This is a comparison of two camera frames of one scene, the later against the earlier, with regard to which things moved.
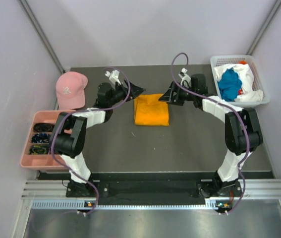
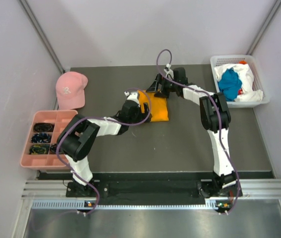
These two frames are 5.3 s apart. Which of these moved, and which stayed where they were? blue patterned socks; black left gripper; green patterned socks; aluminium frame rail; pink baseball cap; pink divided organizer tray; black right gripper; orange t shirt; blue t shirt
Moved: orange t shirt; black left gripper; black right gripper
Stayed: pink divided organizer tray; blue patterned socks; blue t shirt; green patterned socks; pink baseball cap; aluminium frame rail
